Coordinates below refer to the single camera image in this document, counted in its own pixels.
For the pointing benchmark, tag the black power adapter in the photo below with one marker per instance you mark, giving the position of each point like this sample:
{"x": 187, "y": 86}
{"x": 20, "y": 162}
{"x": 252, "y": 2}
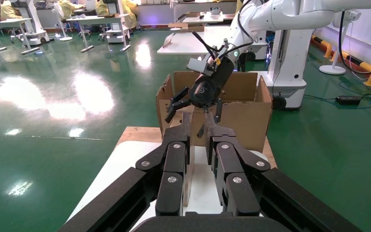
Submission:
{"x": 348, "y": 100}

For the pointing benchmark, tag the big open cardboard box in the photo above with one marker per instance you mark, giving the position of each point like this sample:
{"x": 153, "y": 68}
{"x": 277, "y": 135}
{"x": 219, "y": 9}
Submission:
{"x": 246, "y": 112}

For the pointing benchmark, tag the plywood board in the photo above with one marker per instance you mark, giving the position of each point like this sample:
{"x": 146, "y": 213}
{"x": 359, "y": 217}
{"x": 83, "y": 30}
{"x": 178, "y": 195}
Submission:
{"x": 140, "y": 134}

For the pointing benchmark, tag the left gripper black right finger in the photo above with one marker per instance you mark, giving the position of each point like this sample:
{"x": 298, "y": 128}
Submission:
{"x": 233, "y": 166}

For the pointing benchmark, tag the white metal frame table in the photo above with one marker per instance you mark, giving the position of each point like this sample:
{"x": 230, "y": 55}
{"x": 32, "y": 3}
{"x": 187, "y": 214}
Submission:
{"x": 96, "y": 25}
{"x": 3, "y": 28}

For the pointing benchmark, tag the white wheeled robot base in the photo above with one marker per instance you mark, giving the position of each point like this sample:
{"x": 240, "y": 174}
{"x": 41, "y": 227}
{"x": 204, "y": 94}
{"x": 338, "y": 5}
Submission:
{"x": 32, "y": 22}

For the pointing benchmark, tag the flat cardboard box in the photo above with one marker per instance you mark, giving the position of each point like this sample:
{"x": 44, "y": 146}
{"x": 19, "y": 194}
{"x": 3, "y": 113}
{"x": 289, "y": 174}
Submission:
{"x": 185, "y": 27}

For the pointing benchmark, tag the white floor fan stand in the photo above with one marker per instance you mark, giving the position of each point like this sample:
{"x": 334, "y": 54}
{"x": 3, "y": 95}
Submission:
{"x": 60, "y": 22}

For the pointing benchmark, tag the white small cart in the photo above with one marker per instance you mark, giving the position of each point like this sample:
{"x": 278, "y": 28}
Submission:
{"x": 115, "y": 35}

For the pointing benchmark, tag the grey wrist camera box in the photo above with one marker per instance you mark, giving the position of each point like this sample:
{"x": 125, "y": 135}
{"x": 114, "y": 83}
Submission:
{"x": 200, "y": 66}

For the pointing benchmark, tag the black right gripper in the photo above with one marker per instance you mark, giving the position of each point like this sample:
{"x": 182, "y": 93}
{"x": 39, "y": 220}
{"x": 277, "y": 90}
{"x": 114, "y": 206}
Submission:
{"x": 208, "y": 86}

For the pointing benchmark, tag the person in yellow coat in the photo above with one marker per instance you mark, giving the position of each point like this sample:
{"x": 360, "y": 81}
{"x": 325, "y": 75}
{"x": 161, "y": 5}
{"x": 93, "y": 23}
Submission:
{"x": 8, "y": 11}
{"x": 129, "y": 14}
{"x": 67, "y": 8}

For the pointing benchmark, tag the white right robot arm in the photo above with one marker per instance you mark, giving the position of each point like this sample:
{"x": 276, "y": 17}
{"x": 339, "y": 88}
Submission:
{"x": 288, "y": 14}

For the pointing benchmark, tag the white pole stand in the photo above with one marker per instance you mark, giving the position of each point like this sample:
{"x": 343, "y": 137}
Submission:
{"x": 336, "y": 48}

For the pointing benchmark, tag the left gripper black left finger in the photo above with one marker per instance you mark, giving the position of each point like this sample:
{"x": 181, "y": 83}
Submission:
{"x": 176, "y": 160}

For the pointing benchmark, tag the white robot body column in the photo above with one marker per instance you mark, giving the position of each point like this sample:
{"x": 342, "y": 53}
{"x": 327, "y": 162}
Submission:
{"x": 288, "y": 70}

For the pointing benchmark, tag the yellow black floor barrier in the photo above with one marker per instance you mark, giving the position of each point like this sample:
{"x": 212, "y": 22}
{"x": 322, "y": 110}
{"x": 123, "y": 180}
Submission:
{"x": 369, "y": 69}

